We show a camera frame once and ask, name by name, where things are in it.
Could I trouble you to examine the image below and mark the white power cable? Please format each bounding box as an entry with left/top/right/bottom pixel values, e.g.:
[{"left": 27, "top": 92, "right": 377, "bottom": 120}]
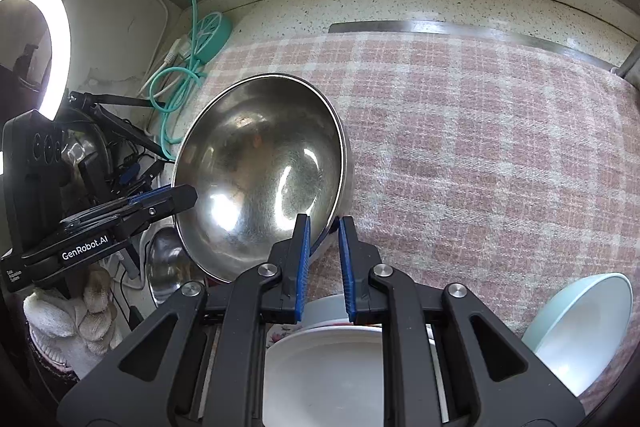
[{"left": 37, "top": 0, "right": 201, "bottom": 98}]

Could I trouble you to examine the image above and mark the small white bowl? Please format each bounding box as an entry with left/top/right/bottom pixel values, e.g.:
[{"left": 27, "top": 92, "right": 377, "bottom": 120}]
[{"left": 520, "top": 273, "right": 633, "bottom": 398}]

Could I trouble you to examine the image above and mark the black box device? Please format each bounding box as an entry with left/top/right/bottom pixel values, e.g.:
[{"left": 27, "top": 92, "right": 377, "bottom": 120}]
[{"left": 0, "top": 109, "right": 68, "bottom": 253}]

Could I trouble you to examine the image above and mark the white ring light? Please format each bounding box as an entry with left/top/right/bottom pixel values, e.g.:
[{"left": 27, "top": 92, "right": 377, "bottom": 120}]
[{"left": 0, "top": 0, "right": 71, "bottom": 120}]

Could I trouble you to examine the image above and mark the black tripod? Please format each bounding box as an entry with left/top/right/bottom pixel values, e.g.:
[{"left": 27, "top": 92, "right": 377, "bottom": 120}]
[{"left": 67, "top": 91, "right": 173, "bottom": 160}]

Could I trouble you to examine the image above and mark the teal round plastic reel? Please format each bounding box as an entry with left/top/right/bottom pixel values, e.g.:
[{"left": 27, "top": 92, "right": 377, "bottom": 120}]
[{"left": 192, "top": 12, "right": 233, "bottom": 62}]

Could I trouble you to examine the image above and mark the stainless steel bowl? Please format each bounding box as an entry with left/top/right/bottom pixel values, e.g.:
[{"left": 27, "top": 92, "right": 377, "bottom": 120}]
[
  {"left": 171, "top": 73, "right": 355, "bottom": 284},
  {"left": 145, "top": 227, "right": 206, "bottom": 308}
]

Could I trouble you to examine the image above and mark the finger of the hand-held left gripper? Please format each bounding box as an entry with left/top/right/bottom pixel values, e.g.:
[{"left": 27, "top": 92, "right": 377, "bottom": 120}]
[{"left": 60, "top": 185, "right": 198, "bottom": 235}]

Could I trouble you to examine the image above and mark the pink plaid cloth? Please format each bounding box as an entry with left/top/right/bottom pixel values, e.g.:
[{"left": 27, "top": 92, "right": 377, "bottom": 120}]
[{"left": 165, "top": 32, "right": 640, "bottom": 418}]

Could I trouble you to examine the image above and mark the person's left hand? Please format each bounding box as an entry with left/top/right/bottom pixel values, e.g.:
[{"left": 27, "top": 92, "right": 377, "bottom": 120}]
[{"left": 22, "top": 269, "right": 123, "bottom": 375}]

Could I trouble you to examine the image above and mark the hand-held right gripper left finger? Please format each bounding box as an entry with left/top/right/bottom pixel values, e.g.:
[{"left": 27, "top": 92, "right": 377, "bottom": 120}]
[{"left": 56, "top": 213, "right": 313, "bottom": 427}]

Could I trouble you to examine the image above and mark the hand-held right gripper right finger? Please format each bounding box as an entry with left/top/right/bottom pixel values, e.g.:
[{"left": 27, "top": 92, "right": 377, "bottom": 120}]
[{"left": 337, "top": 216, "right": 586, "bottom": 427}]

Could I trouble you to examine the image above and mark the plain white shallow plate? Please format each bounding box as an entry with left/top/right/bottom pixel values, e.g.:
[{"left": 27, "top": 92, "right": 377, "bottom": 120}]
[{"left": 262, "top": 324, "right": 451, "bottom": 427}]

